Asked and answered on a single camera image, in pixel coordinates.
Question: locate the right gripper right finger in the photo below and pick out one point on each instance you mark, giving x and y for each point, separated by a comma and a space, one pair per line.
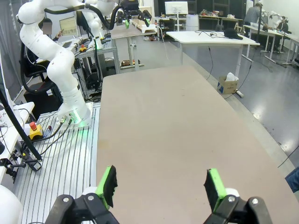
215, 189

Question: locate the white tray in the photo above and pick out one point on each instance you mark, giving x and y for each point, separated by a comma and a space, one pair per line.
147, 29

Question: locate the black office chair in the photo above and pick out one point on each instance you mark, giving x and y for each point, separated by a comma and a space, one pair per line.
39, 86

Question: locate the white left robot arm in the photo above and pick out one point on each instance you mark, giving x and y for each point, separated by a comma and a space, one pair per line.
58, 60

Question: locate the person in dark shirt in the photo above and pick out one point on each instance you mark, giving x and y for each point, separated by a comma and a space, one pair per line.
47, 26

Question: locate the monitor with lit screen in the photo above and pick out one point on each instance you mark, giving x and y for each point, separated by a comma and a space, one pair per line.
67, 25

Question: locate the white power strip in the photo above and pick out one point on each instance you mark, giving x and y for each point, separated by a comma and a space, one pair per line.
240, 93

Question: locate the aluminium frame workbench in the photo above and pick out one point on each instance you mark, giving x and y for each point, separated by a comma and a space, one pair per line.
109, 50

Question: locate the white air purifier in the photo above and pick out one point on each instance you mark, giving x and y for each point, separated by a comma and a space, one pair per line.
192, 23

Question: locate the crumpled white paper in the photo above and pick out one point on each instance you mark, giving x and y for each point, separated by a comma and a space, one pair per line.
231, 77

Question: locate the long white background table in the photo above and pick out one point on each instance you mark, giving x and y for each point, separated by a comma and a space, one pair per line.
268, 31

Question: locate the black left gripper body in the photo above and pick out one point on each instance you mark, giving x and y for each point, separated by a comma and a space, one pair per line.
129, 8

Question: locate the white operator desk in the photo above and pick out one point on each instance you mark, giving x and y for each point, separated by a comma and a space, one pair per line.
21, 109

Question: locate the person in black clothes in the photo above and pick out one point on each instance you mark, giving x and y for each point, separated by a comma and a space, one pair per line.
282, 28

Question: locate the white backed monitor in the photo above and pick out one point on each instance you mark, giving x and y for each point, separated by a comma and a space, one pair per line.
176, 8

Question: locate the yellow emergency stop button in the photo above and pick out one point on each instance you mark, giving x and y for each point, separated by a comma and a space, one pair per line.
36, 133
83, 48

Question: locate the slotted aluminium platform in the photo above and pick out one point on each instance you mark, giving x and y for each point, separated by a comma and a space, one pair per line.
65, 163

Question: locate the person in grey shirt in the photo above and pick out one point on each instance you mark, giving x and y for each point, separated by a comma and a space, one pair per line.
253, 14

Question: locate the black camera stand pole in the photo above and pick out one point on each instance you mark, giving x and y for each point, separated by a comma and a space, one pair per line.
18, 130

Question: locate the white desk with grey legs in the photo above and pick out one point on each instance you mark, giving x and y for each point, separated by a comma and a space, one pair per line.
210, 38

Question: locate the black cap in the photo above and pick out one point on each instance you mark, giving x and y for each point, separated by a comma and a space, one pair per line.
232, 33

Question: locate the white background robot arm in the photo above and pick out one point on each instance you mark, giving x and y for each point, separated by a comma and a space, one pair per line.
95, 25

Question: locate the wooden top table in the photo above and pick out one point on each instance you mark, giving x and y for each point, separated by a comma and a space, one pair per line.
126, 33

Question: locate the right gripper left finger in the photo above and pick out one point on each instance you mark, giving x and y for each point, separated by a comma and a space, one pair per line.
107, 186

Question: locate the cardboard box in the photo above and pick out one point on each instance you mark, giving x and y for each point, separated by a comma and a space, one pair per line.
227, 87

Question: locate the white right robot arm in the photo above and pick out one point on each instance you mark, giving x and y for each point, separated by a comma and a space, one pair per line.
9, 205

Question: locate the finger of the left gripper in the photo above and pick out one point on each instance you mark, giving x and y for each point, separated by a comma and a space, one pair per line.
126, 24
147, 21

